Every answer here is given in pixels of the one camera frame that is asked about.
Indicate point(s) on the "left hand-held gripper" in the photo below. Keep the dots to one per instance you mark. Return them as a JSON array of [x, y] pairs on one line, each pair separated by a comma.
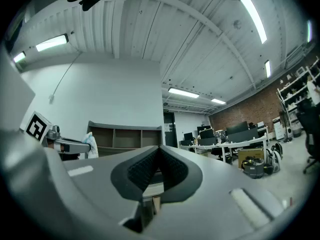
[[37, 127]]

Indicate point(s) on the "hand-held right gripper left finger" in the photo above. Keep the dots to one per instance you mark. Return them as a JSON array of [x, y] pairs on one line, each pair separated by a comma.
[[100, 174]]

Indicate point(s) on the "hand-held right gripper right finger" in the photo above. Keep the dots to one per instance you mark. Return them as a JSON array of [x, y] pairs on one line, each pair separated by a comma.
[[215, 184]]

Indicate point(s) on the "white office desk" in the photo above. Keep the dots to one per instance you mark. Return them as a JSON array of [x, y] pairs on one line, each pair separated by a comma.
[[225, 145]]

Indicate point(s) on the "black equipment case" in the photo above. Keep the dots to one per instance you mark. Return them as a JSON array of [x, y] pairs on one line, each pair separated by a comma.
[[252, 169]]

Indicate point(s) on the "brown wooden shelf unit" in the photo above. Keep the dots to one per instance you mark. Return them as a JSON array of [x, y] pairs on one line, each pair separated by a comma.
[[125, 137]]

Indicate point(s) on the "brown cardboard box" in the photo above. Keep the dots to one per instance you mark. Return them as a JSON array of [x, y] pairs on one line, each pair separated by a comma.
[[251, 152]]

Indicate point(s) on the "black computer monitor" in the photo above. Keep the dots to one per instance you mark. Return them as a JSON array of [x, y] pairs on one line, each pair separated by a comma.
[[203, 129], [237, 127], [188, 136]]

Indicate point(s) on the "white and black device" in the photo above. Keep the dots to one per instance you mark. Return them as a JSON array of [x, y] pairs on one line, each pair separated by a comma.
[[273, 156]]

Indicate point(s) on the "black door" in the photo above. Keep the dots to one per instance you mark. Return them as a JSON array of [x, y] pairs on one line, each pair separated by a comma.
[[170, 131]]

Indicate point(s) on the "long ceiling light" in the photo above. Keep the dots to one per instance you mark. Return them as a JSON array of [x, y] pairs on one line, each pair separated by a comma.
[[253, 17], [51, 43], [309, 31], [19, 57], [183, 93], [218, 101], [267, 69]]

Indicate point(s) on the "white cabinet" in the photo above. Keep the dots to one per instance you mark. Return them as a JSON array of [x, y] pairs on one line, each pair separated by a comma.
[[278, 130]]

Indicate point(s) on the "black office chair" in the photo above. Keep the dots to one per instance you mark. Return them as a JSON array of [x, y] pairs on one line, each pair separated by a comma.
[[310, 124]]

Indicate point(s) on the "white shelving rack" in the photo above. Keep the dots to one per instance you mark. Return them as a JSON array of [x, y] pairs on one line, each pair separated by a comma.
[[292, 94]]

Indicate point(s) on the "grey wall conduit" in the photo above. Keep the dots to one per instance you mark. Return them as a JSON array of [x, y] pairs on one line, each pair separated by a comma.
[[62, 76]]

